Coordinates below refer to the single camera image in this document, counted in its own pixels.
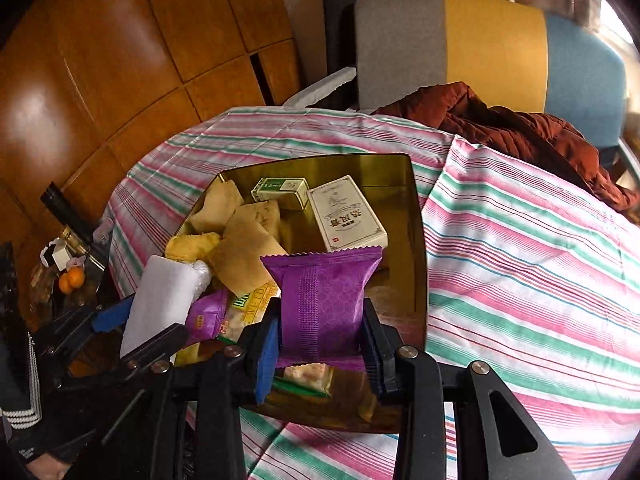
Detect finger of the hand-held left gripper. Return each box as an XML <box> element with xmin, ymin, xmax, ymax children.
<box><xmin>37</xmin><ymin>292</ymin><xmax>136</xmax><ymax>356</ymax></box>
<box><xmin>120</xmin><ymin>322</ymin><xmax>191</xmax><ymax>373</ymax></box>

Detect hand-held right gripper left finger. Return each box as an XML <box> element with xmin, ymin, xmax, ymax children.
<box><xmin>97</xmin><ymin>297</ymin><xmax>281</xmax><ymax>480</ymax></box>

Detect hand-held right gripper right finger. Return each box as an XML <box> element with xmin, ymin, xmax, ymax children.
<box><xmin>361</xmin><ymin>297</ymin><xmax>576</xmax><ymax>480</ymax></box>

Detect pale nougat snack packet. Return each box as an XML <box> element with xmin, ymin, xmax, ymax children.
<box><xmin>272</xmin><ymin>362</ymin><xmax>335</xmax><ymax>401</ymax></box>

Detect white tissue packet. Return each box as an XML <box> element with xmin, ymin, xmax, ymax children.
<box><xmin>119</xmin><ymin>255</ymin><xmax>201</xmax><ymax>358</ymax></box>

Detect purple snack packet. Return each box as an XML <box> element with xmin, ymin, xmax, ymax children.
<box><xmin>260</xmin><ymin>247</ymin><xmax>383</xmax><ymax>371</ymax></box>
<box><xmin>185</xmin><ymin>287</ymin><xmax>231</xmax><ymax>343</ymax></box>

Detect clear plastic packet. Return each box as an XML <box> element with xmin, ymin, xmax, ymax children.
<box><xmin>192</xmin><ymin>259</ymin><xmax>216</xmax><ymax>301</ymax></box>

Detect gold metal tin box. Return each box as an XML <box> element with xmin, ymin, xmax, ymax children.
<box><xmin>172</xmin><ymin>152</ymin><xmax>430</xmax><ymax>435</ymax></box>

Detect tan snack packet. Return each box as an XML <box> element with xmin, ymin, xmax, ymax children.
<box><xmin>189</xmin><ymin>178</ymin><xmax>245</xmax><ymax>235</ymax></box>
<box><xmin>207</xmin><ymin>220</ymin><xmax>288</xmax><ymax>296</ymax></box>
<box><xmin>235</xmin><ymin>199</ymin><xmax>282</xmax><ymax>241</ymax></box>

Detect yellow snack packet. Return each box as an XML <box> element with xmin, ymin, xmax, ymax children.
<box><xmin>165</xmin><ymin>231</ymin><xmax>222</xmax><ymax>267</ymax></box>

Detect white carton box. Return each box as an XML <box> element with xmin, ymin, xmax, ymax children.
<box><xmin>306</xmin><ymin>175</ymin><xmax>389</xmax><ymax>253</ymax></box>

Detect small green box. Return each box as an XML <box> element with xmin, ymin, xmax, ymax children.
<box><xmin>250</xmin><ymin>176</ymin><xmax>311</xmax><ymax>211</ymax></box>

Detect person's left forearm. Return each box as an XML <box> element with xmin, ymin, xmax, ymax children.
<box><xmin>0</xmin><ymin>330</ymin><xmax>96</xmax><ymax>480</ymax></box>

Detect small white paper carton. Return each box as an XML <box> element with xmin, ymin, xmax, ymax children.
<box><xmin>40</xmin><ymin>240</ymin><xmax>76</xmax><ymax>268</ymax></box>

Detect dark cylindrical object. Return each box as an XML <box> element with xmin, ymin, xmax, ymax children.
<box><xmin>40</xmin><ymin>182</ymin><xmax>108</xmax><ymax>266</ymax></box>

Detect striped pink green tablecloth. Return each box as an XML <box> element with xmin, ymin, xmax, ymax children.
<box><xmin>107</xmin><ymin>106</ymin><xmax>640</xmax><ymax>480</ymax></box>

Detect wooden wardrobe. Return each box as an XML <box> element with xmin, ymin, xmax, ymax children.
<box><xmin>0</xmin><ymin>0</ymin><xmax>301</xmax><ymax>261</ymax></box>

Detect rust brown padded jacket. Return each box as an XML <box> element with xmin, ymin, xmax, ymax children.
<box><xmin>372</xmin><ymin>81</ymin><xmax>640</xmax><ymax>213</ymax></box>

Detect grey yellow blue chair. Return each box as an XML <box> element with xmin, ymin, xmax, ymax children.
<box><xmin>282</xmin><ymin>0</ymin><xmax>640</xmax><ymax>186</ymax></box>

